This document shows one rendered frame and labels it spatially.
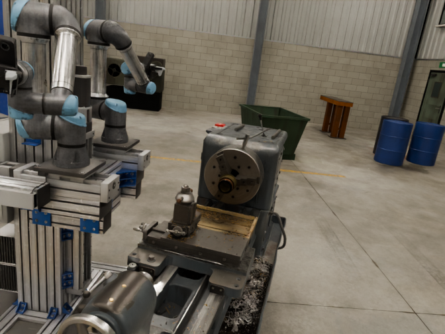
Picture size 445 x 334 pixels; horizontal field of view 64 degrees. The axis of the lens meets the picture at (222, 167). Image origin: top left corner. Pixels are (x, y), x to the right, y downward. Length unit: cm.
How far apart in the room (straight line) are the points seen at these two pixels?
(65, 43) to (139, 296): 99
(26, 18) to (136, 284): 109
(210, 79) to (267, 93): 191
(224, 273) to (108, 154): 104
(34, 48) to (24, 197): 59
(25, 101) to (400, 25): 1264
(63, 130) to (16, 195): 32
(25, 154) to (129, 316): 129
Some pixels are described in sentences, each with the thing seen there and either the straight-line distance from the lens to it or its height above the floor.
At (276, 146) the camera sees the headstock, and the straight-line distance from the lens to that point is 205.
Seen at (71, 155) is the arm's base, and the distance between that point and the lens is 165.
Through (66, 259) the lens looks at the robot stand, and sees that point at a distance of 219.
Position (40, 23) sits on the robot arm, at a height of 173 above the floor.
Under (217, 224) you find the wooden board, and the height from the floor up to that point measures 88.
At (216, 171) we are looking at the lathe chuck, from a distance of 195.
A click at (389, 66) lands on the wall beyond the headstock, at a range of 1324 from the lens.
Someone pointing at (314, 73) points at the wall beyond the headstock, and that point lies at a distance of 1236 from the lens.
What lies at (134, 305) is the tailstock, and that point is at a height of 112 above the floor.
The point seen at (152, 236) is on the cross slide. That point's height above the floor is 96.
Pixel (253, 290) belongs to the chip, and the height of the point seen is 60.
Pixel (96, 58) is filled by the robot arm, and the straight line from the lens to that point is 216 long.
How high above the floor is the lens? 168
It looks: 17 degrees down
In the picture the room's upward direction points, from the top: 7 degrees clockwise
